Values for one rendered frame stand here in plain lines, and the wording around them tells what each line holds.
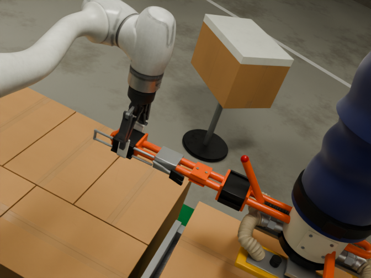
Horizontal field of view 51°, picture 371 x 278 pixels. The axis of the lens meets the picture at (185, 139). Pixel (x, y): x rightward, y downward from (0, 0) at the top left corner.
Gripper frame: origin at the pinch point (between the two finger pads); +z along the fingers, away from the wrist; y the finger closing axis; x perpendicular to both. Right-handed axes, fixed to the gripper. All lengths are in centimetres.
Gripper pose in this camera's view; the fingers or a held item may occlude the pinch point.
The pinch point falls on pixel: (130, 142)
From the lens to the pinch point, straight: 119.8
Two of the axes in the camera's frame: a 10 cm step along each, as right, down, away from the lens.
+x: -8.9, -4.3, 1.6
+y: 3.8, -5.0, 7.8
